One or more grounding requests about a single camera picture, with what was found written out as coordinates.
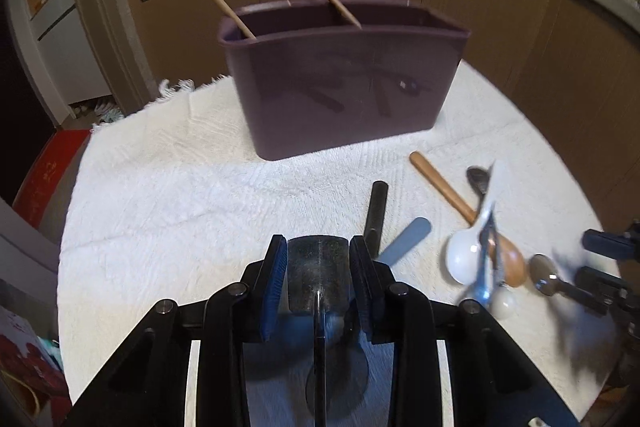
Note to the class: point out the red door mat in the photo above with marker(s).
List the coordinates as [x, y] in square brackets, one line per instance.
[47, 177]

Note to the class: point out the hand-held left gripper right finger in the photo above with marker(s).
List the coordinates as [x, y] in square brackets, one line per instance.
[362, 292]

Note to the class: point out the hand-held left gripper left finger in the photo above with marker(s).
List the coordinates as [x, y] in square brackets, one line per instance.
[274, 287]

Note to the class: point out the wooden spoon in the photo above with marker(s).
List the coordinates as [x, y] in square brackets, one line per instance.
[440, 184]

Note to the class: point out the patterned slipper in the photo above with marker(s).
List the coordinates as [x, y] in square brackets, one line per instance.
[105, 111]

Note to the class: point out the small metal spoon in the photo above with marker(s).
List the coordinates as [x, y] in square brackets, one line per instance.
[476, 177]

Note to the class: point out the metal spatula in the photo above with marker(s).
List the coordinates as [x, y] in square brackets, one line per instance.
[315, 267]

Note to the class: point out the white textured tablecloth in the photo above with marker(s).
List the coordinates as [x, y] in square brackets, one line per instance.
[175, 207]

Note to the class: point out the light blue plastic spatula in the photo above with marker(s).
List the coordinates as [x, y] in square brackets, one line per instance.
[407, 239]

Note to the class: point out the blue metal utensil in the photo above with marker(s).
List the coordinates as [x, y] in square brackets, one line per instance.
[484, 287]

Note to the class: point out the white plastic spoon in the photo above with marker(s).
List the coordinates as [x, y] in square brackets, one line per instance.
[462, 257]

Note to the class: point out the white shoe cabinet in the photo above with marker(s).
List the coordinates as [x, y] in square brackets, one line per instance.
[65, 37]

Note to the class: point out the colourful plastic bag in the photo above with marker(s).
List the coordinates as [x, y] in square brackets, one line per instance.
[25, 357]

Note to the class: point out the brown kitchen cabinet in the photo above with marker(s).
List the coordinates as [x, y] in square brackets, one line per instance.
[500, 47]

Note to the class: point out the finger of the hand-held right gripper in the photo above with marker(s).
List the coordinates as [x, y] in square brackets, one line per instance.
[607, 243]
[597, 289]

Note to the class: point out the small white spoon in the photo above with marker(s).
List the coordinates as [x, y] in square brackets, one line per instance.
[502, 304]

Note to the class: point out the purple utensil holder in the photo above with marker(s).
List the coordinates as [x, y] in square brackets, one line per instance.
[340, 107]

